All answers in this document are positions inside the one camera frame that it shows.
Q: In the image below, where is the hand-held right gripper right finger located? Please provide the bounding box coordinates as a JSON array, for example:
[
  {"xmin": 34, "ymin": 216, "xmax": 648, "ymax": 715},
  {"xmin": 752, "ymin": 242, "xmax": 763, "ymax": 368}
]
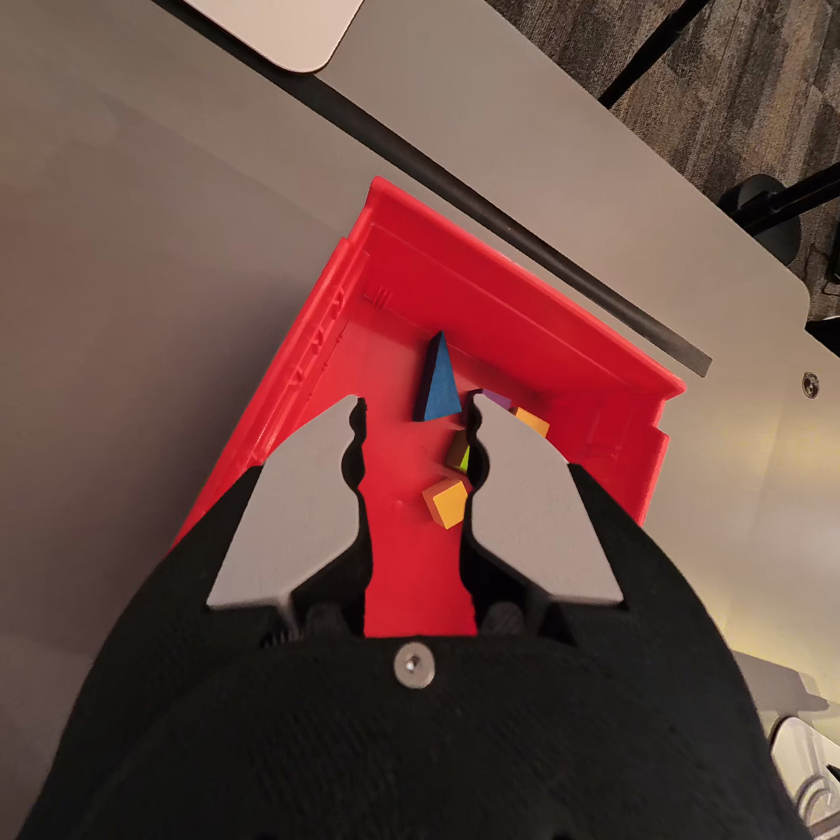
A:
[{"xmin": 459, "ymin": 394, "xmax": 624, "ymax": 608}]

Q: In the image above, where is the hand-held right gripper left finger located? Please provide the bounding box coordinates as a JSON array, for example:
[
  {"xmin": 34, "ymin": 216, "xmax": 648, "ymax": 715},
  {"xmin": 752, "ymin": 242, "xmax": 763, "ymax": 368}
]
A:
[{"xmin": 206, "ymin": 395, "xmax": 370, "ymax": 611}]

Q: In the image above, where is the blue triangular wooden block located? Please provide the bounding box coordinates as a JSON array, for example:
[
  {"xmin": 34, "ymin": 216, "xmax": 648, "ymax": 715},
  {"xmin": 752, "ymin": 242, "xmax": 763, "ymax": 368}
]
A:
[{"xmin": 412, "ymin": 330, "xmax": 463, "ymax": 423}]

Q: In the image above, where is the red plastic bin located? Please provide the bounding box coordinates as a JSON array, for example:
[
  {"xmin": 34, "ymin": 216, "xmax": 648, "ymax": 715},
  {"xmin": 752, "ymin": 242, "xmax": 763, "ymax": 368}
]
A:
[{"xmin": 172, "ymin": 175, "xmax": 688, "ymax": 639}]

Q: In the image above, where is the black chair base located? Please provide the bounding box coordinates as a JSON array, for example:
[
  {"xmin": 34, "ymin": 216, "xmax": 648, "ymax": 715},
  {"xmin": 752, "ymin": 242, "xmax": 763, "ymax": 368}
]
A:
[{"xmin": 718, "ymin": 164, "xmax": 840, "ymax": 265}]

